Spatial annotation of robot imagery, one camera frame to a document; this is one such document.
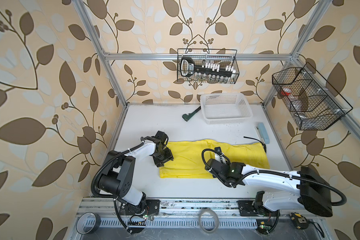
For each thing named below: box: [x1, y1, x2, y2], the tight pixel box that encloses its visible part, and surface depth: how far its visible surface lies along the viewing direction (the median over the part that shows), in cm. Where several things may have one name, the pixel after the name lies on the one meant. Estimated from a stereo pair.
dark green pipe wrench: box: [182, 106, 202, 122], surface depth 114 cm
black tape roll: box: [76, 212, 101, 235], surface depth 71 cm
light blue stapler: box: [254, 122, 270, 144], surface depth 101 cm
